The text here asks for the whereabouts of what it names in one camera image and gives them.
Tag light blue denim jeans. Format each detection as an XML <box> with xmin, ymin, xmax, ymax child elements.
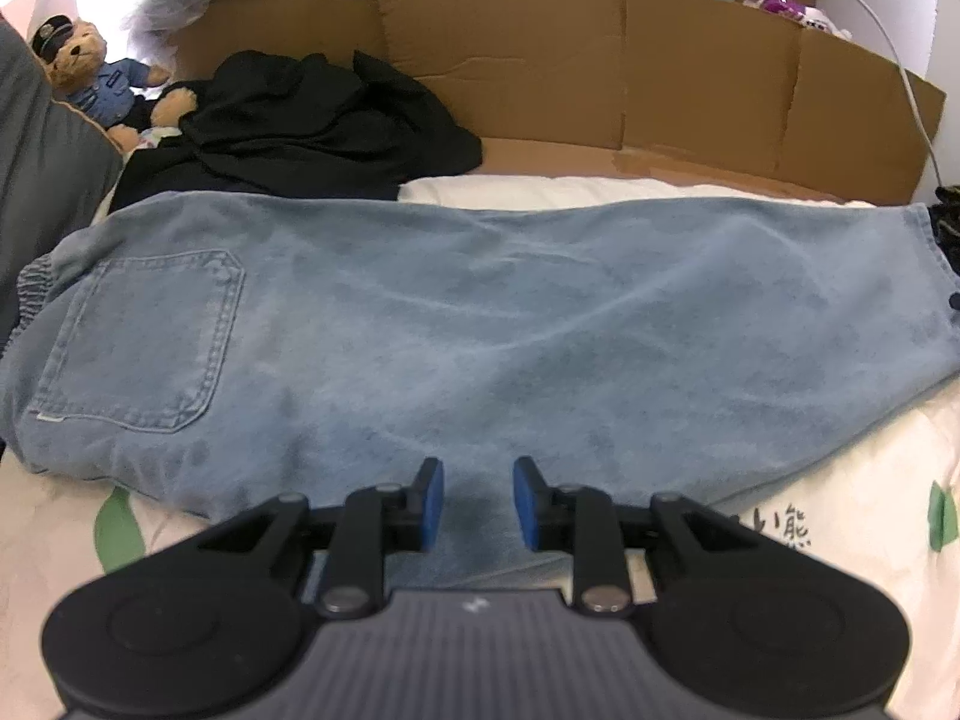
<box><xmin>2</xmin><ymin>192</ymin><xmax>958</xmax><ymax>585</ymax></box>

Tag black garment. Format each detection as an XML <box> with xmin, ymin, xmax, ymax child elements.
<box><xmin>110</xmin><ymin>50</ymin><xmax>483</xmax><ymax>211</ymax></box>

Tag brown cardboard sheet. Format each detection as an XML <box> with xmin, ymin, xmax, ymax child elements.
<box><xmin>172</xmin><ymin>0</ymin><xmax>946</xmax><ymax>205</ymax></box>

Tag leopard print garment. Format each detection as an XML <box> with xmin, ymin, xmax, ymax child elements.
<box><xmin>928</xmin><ymin>185</ymin><xmax>960</xmax><ymax>273</ymax></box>

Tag grey quilt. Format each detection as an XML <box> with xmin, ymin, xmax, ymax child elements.
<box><xmin>0</xmin><ymin>25</ymin><xmax>124</xmax><ymax>337</ymax></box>

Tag purple white detergent bag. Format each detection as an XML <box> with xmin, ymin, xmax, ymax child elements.
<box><xmin>743</xmin><ymin>0</ymin><xmax>853</xmax><ymax>41</ymax></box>

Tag police teddy bear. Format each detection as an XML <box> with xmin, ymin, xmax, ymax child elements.
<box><xmin>31</xmin><ymin>15</ymin><xmax>199</xmax><ymax>154</ymax></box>

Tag white cable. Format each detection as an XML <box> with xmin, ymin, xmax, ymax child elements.
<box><xmin>805</xmin><ymin>0</ymin><xmax>949</xmax><ymax>189</ymax></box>

